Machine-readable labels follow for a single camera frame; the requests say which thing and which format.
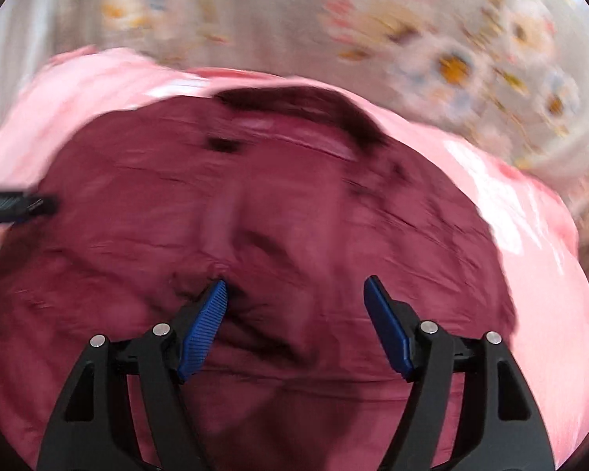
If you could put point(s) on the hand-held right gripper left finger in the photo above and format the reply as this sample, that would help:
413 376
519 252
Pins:
203 331

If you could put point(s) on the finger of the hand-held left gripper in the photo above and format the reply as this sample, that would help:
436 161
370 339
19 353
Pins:
14 206

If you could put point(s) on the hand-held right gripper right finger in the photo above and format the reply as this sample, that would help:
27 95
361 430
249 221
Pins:
387 324

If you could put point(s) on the maroon puffer jacket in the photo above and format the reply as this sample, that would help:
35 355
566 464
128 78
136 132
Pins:
284 216

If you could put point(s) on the pink printed blanket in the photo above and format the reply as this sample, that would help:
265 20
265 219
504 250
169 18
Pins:
545 279

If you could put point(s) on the grey floral bed quilt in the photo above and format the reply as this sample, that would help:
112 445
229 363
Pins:
275 19

